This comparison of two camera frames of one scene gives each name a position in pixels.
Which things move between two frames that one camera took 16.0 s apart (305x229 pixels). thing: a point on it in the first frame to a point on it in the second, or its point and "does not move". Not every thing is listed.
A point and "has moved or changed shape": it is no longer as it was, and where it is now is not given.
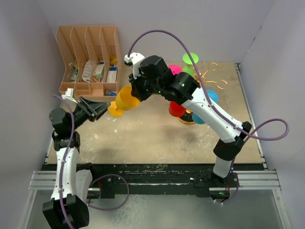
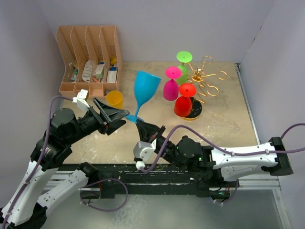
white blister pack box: (112, 74) does not move
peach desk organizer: (92, 59) does not move
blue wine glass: (214, 98) has moved or changed shape
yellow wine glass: (124, 100) has moved or changed shape
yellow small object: (113, 60) does not move
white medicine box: (98, 71) does not move
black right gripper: (136, 90) to (146, 130)
